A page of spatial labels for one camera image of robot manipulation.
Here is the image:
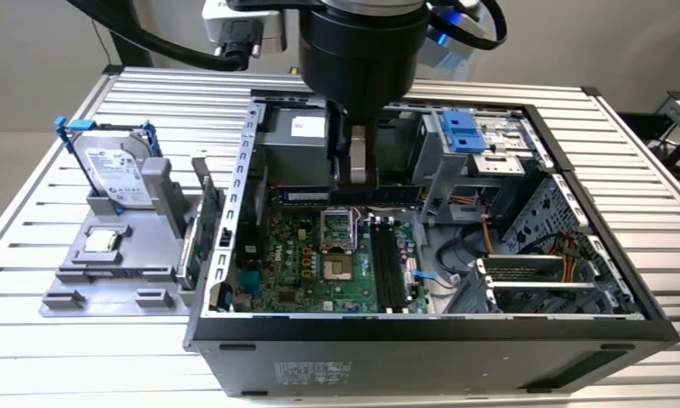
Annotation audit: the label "coloured power wire bundle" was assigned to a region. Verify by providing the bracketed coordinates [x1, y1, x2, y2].
[553, 231, 581, 284]

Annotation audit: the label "silver CPU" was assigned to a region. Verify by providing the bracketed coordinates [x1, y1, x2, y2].
[86, 231, 120, 254]

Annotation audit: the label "black post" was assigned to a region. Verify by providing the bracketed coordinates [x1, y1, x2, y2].
[104, 0, 155, 69]

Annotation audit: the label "black data cables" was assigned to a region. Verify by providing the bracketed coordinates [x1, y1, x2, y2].
[435, 235, 483, 290]

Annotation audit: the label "silver hard disk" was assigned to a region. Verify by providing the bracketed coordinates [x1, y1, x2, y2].
[71, 131, 155, 209]

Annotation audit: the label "grey metal drive cage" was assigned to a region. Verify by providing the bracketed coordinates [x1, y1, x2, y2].
[411, 110, 541, 224]

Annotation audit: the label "green motherboard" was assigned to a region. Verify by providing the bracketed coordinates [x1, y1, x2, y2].
[230, 206, 433, 315]

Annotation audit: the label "grey disk bay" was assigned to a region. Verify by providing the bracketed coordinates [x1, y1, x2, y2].
[447, 253, 631, 316]

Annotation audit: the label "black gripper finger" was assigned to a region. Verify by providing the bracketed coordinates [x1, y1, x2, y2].
[326, 104, 382, 206]

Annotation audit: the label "grey power supply unit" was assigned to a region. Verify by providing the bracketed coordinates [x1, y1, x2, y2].
[254, 108, 366, 213]

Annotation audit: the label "orange wire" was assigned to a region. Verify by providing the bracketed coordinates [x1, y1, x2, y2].
[481, 214, 495, 256]

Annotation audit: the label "black PC case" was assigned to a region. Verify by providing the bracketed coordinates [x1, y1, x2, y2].
[182, 88, 680, 399]

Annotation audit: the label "black RAM slot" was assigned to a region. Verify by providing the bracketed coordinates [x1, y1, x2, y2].
[375, 217, 395, 313]
[383, 217, 403, 313]
[390, 217, 410, 313]
[369, 217, 389, 313]

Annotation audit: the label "blue drive latch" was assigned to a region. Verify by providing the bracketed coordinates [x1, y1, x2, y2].
[441, 109, 487, 154]

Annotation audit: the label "thick black camera cable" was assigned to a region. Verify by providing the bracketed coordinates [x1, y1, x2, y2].
[67, 0, 262, 72]

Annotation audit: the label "metal socket cover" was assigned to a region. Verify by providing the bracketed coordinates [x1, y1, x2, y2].
[322, 206, 357, 252]

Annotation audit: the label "green graphics card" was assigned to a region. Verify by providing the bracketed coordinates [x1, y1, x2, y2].
[178, 152, 228, 294]

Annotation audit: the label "grey parts rack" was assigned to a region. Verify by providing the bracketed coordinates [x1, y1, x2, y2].
[38, 159, 228, 320]

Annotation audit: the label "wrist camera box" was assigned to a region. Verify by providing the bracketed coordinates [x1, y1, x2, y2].
[202, 0, 290, 55]

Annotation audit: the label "CPU socket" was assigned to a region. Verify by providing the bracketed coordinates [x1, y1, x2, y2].
[322, 250, 358, 284]

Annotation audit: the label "blue disk carrier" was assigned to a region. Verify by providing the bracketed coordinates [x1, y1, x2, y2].
[52, 117, 163, 213]

